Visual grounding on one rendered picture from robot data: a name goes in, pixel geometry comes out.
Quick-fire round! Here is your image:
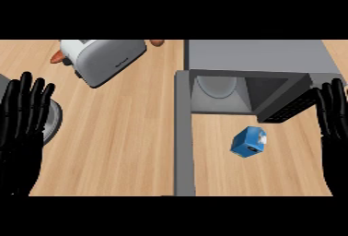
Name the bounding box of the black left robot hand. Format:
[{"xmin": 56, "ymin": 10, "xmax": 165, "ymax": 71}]
[{"xmin": 0, "ymin": 71, "xmax": 58, "ymax": 197}]

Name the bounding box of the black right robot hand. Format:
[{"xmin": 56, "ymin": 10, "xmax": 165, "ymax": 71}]
[{"xmin": 311, "ymin": 77, "xmax": 348, "ymax": 197}]

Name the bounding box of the blue milk carton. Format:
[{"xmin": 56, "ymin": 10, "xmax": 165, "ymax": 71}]
[{"xmin": 230, "ymin": 125, "xmax": 268, "ymax": 159}]

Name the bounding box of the grey microwave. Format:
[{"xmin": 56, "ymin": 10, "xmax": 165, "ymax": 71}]
[{"xmin": 183, "ymin": 40, "xmax": 348, "ymax": 124}]

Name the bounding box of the grey microwave door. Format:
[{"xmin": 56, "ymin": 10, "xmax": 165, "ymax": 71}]
[{"xmin": 173, "ymin": 69, "xmax": 198, "ymax": 197}]

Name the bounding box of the grey round plate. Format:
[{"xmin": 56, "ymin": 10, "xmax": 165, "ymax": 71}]
[{"xmin": 0, "ymin": 74, "xmax": 63, "ymax": 147}]

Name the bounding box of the orange carrot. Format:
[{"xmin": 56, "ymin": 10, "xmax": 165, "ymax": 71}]
[{"xmin": 49, "ymin": 51, "xmax": 68, "ymax": 65}]

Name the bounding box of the white toaster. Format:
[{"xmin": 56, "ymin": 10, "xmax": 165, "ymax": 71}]
[{"xmin": 59, "ymin": 40, "xmax": 147, "ymax": 89}]

